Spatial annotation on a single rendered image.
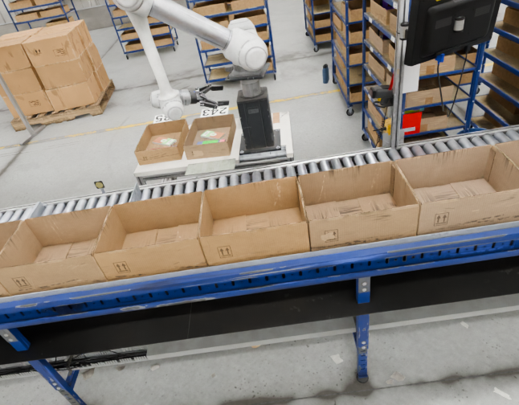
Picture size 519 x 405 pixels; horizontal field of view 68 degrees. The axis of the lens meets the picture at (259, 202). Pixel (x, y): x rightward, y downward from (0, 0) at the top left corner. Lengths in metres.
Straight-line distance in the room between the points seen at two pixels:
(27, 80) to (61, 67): 0.51
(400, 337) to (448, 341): 0.24
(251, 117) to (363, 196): 0.91
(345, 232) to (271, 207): 0.39
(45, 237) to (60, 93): 4.14
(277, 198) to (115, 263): 0.69
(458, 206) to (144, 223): 1.25
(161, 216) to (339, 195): 0.77
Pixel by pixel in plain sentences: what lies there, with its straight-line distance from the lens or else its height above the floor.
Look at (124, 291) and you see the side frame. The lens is 1.55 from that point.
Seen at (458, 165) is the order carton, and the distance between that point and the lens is 1.80.
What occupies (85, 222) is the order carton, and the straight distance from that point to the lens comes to 1.84.
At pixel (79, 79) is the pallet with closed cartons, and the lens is 5.82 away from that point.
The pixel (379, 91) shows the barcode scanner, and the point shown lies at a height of 1.08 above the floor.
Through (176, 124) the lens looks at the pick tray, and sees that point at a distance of 2.83.
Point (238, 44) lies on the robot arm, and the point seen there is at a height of 1.44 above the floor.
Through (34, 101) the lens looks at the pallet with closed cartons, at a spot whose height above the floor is 0.31.
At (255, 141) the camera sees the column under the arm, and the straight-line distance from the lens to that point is 2.39.
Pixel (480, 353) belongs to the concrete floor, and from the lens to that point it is 2.37.
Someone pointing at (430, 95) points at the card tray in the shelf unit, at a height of 0.80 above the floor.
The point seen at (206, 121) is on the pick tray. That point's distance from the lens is 2.76.
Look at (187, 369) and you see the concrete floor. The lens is 2.36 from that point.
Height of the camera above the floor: 1.95
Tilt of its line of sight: 37 degrees down
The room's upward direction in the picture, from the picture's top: 11 degrees counter-clockwise
